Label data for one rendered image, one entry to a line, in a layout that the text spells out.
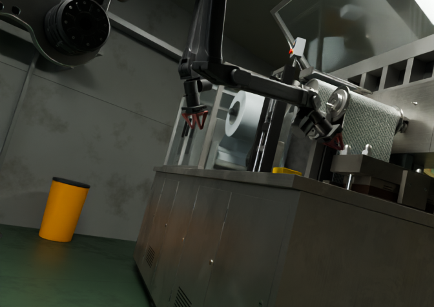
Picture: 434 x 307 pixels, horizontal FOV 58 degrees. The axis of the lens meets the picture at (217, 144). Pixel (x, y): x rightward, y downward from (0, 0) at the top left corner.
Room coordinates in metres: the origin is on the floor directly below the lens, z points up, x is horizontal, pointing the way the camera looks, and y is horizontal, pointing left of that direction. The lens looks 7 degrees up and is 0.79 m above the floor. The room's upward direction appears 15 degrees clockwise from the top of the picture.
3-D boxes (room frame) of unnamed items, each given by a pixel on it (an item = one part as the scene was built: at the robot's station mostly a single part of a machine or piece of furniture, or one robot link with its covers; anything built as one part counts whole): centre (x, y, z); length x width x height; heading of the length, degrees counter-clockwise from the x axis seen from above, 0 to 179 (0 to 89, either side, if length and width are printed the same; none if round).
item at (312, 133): (1.50, -0.37, 1.05); 0.06 x 0.05 x 0.31; 107
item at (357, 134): (1.45, -0.55, 1.10); 0.23 x 0.01 x 0.18; 107
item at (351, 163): (1.35, -0.63, 1.00); 0.40 x 0.16 x 0.06; 107
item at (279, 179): (2.39, -0.18, 0.88); 2.52 x 0.66 x 0.04; 17
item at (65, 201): (3.91, 1.30, 0.28); 0.37 x 0.36 x 0.57; 131
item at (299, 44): (2.01, -0.29, 1.66); 0.07 x 0.07 x 0.10; 5
